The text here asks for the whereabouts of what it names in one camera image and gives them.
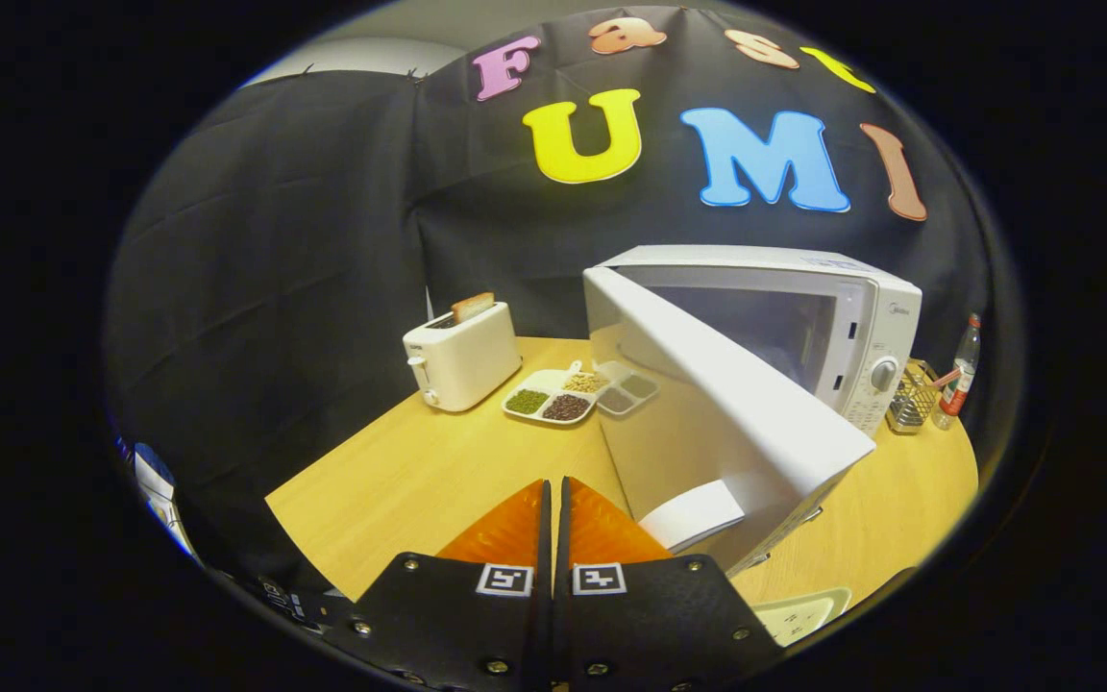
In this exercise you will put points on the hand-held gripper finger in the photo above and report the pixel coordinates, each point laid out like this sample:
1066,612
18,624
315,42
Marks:
565,634
542,615

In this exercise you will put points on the white microwave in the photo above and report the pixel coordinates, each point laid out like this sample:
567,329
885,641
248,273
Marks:
707,423

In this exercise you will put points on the white divided bean tray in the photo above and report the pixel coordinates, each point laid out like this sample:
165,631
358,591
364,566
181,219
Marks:
553,399

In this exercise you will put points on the pale white plate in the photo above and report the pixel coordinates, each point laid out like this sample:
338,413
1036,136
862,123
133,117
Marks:
803,615

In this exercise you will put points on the cream white toaster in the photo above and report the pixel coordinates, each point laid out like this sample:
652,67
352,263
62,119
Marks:
467,365

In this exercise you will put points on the toast bread slice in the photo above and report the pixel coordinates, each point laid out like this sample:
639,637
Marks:
472,308

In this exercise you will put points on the blue and white box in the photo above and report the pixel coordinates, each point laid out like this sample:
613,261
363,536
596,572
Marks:
155,485

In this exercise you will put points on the red white striped straw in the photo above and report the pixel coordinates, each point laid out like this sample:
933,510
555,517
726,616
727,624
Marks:
947,378

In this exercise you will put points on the clear plastic water bottle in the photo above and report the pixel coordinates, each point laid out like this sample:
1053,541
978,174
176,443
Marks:
959,380

